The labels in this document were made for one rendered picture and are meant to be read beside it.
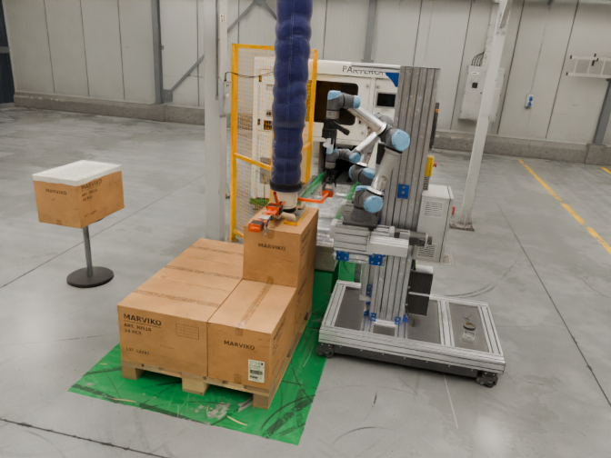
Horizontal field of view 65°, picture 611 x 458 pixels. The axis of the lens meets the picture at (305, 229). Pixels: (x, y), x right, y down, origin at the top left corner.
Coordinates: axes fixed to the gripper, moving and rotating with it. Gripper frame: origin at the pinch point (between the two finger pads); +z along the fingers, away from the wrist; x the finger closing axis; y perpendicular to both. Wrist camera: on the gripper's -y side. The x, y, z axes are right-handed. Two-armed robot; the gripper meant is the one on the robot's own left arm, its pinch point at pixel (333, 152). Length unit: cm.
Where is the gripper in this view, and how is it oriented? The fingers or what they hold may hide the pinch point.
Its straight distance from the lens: 292.4
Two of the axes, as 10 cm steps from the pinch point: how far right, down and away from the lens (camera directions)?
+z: -0.6, 9.3, 3.5
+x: -2.1, 3.3, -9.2
